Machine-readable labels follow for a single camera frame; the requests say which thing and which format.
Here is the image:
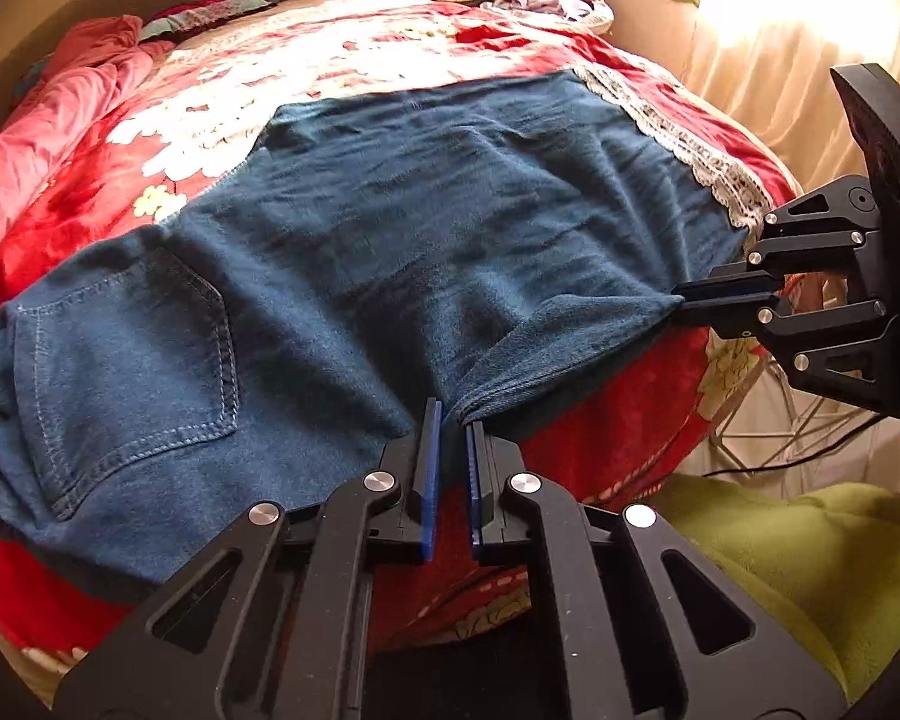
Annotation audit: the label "pink quilt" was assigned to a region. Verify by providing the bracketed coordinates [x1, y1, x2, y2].
[0, 15, 173, 293]

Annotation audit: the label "patterned pillow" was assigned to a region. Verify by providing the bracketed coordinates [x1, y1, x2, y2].
[139, 0, 278, 42]

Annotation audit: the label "white wire rack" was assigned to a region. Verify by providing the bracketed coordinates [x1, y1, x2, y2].
[701, 277, 871, 477]

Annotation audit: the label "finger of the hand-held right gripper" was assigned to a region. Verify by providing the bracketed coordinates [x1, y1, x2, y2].
[670, 291, 895, 400]
[673, 175, 883, 298]

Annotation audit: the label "blue denim pants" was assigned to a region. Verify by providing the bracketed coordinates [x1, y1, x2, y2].
[0, 69, 751, 605]

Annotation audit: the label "cream curtain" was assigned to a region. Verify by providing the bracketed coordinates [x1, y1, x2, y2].
[682, 0, 900, 192]

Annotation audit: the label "black cable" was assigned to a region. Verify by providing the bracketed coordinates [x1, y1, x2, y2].
[701, 412, 893, 478]

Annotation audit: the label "red floral bedspread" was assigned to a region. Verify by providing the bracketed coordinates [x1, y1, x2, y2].
[0, 0, 803, 680]

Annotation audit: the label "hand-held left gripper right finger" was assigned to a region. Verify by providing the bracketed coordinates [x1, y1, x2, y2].
[463, 420, 850, 720]

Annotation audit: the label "white cabinet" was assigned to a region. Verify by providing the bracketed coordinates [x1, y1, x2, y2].
[607, 0, 700, 80]

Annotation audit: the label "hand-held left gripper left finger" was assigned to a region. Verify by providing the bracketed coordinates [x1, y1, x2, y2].
[51, 399, 445, 720]

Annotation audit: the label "lavender cloth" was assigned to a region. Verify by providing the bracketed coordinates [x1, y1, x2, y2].
[484, 0, 616, 31]

